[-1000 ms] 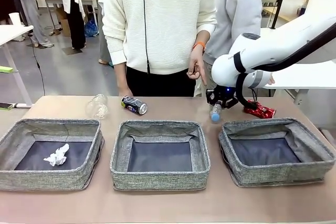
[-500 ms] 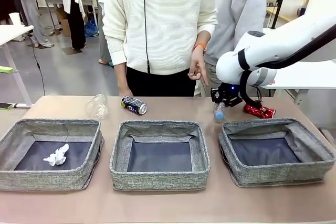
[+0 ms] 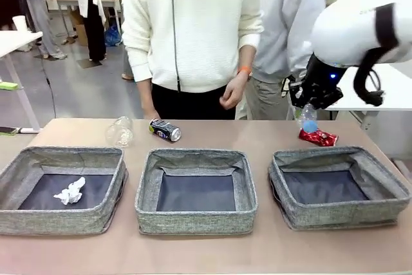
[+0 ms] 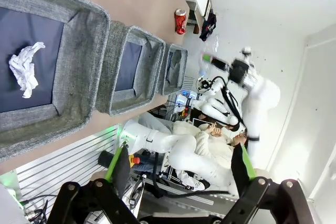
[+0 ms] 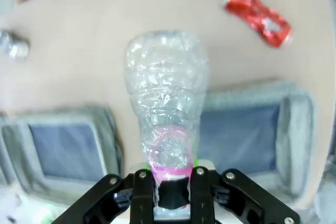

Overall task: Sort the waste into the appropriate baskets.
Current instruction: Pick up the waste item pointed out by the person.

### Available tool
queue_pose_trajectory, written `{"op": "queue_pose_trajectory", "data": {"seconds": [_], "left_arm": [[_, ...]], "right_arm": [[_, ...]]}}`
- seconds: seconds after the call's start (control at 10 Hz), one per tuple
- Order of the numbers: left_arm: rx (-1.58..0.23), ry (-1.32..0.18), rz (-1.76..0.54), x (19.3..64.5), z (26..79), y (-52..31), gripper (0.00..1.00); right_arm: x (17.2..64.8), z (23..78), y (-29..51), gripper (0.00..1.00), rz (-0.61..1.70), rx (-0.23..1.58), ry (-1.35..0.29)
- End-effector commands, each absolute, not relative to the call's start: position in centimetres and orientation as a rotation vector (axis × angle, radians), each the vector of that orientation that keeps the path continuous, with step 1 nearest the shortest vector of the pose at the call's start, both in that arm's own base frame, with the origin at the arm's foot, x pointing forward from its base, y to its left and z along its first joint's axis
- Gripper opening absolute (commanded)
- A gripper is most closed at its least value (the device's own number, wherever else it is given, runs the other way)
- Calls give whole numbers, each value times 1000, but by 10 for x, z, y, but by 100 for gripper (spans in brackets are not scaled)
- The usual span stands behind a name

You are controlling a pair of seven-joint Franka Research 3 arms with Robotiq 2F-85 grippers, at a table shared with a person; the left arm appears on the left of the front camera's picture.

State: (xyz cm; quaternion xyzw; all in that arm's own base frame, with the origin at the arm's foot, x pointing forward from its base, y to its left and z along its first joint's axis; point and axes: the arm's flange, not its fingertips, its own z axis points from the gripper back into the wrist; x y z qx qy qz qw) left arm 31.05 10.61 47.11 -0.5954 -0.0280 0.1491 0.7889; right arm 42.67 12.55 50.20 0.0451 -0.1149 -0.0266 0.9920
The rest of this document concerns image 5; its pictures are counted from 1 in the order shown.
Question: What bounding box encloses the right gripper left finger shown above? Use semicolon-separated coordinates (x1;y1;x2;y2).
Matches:
52;161;154;224

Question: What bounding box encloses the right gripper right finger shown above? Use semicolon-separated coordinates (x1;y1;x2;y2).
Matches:
191;157;301;224

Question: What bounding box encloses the clear bottle with pink label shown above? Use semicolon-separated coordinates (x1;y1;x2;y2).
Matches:
122;29;211;210

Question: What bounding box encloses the crushed red soda can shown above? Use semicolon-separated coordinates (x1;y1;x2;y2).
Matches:
223;0;294;49

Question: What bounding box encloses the black soda can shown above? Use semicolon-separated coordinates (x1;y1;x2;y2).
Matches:
0;29;30;62

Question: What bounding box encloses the grey fabric basket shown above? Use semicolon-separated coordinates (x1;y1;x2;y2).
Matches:
196;79;319;199
0;105;124;205

